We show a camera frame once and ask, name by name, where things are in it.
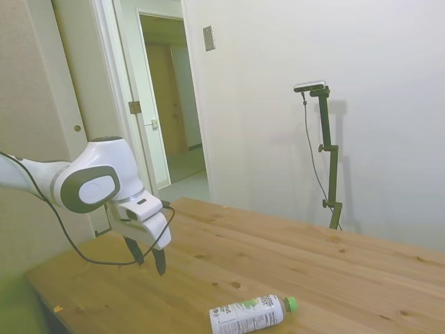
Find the grey metal wall plate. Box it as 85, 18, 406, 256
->
202, 24, 218, 53

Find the black camera stand pole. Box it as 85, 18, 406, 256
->
307, 86, 343, 230

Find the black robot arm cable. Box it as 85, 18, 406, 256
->
0, 150, 177, 267

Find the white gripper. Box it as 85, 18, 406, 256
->
106, 202, 172, 277

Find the beige open door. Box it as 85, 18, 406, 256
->
51, 0, 140, 238

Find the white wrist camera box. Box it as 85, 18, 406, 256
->
116, 194, 165, 223

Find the grey camera on stand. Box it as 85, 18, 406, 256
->
293, 79, 328, 94

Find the white bottle with green cap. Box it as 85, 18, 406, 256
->
208, 294, 299, 334

